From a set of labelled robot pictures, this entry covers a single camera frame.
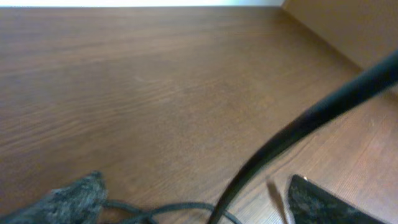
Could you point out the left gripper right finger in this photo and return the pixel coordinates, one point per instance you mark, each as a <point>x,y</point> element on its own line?
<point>309,203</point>

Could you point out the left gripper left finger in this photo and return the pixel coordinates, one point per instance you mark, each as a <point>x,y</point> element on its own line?
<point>79,202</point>

